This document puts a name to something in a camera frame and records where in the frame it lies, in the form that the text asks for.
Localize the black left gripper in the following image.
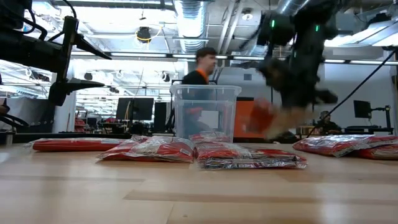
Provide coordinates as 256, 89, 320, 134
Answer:
0, 16, 113, 107

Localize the red popcorn bag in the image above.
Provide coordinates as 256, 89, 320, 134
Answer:
127, 136, 196, 164
248, 97, 315, 140
27, 137, 127, 153
188, 131, 233, 144
356, 143, 398, 161
194, 142, 308, 170
96, 134, 150, 162
292, 133, 398, 158

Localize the black monitor on arm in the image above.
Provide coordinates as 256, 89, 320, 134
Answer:
353, 100, 373, 119

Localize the dark grey cover sheet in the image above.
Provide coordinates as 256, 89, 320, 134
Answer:
6, 97, 57, 134

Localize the black computer monitor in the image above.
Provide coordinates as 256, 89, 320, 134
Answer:
115, 97, 135, 121
133, 97, 155, 121

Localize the long LED light bar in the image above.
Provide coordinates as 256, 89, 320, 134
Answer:
70, 51, 398, 66

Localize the orange cabinet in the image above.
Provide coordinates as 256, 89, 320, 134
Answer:
233, 96, 265, 139

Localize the clear plastic bin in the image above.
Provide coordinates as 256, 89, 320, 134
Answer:
169, 84, 243, 144

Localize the ceiling light panel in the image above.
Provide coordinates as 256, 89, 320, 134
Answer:
323, 20, 398, 48

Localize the round ceiling fixture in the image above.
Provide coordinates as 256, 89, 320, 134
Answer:
241, 8, 254, 22

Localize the black desk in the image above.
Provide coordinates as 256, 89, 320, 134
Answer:
343, 125, 395, 136

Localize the standing person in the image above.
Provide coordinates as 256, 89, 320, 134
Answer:
178, 46, 218, 138

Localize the black computer tower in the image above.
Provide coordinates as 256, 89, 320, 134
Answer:
154, 101, 169, 133

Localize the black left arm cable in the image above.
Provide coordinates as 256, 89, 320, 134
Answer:
18, 9, 48, 41

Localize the thin black cable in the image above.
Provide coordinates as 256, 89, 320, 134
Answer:
306, 48, 398, 138

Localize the black ceiling camera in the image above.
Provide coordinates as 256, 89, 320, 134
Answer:
136, 26, 152, 44

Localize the yellow ceiling cable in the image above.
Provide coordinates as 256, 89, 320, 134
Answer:
134, 26, 165, 44

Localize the low black metal frame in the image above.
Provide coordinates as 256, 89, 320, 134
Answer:
170, 78, 218, 86

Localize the ribbed silver ventilation duct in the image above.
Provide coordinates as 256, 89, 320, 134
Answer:
173, 0, 208, 54

